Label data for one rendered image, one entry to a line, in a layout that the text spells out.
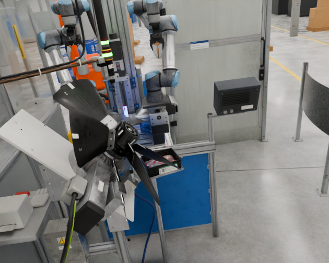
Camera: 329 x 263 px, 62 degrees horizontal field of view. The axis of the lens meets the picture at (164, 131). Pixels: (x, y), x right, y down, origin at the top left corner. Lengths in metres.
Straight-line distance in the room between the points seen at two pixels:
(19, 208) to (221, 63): 2.51
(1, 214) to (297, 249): 1.94
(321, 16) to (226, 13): 10.41
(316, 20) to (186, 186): 11.90
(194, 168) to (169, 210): 0.39
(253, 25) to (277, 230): 2.07
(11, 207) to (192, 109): 2.36
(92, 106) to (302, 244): 1.83
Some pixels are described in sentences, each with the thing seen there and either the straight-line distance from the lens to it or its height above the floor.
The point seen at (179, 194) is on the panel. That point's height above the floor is 0.46.
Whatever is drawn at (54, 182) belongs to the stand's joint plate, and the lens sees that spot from 1.36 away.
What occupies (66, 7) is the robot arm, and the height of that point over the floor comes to 1.77.
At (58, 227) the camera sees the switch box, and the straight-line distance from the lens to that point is 1.45.
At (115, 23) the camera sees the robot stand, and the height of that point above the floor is 1.64.
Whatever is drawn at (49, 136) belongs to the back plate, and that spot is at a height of 1.23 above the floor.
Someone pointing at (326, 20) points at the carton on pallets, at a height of 0.37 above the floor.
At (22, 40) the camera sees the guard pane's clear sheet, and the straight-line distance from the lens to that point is 2.38.
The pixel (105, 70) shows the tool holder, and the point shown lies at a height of 1.49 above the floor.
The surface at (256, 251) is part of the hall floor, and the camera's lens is 2.32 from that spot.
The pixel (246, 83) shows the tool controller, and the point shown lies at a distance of 1.76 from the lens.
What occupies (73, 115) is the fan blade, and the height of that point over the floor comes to 1.40.
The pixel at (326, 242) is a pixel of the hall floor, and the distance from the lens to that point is 2.50.
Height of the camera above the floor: 1.73
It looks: 25 degrees down
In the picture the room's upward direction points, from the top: 7 degrees counter-clockwise
